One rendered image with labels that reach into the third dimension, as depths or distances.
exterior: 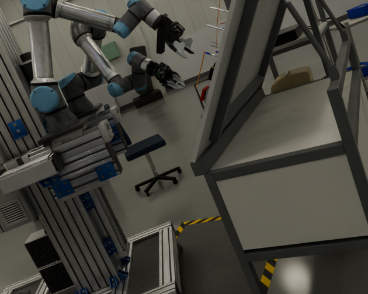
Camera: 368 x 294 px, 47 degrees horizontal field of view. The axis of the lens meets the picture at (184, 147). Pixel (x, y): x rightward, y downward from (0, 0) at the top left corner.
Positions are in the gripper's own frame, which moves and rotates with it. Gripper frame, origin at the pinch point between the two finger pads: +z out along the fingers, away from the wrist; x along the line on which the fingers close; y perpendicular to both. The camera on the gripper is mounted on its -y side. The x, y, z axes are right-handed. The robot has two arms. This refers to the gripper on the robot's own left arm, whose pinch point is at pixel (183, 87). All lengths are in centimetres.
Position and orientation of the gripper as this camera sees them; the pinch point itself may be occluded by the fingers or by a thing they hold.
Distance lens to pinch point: 199.3
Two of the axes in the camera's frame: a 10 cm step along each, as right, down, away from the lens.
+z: 7.2, 4.7, -5.1
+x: 6.0, -7.9, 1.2
